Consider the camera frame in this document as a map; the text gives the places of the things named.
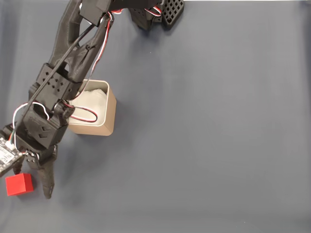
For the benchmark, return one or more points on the red cube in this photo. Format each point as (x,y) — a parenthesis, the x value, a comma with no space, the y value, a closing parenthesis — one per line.
(19,185)

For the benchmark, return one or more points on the tan metal box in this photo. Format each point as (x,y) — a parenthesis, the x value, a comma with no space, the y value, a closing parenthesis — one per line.
(110,114)

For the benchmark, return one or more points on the white tissue paper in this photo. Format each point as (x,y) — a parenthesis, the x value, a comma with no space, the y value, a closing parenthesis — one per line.
(97,102)

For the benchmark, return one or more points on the blue table mat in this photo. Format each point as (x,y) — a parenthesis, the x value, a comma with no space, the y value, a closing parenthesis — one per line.
(194,121)

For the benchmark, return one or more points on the camera circuit board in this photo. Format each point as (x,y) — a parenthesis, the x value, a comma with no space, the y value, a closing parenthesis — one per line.
(8,156)

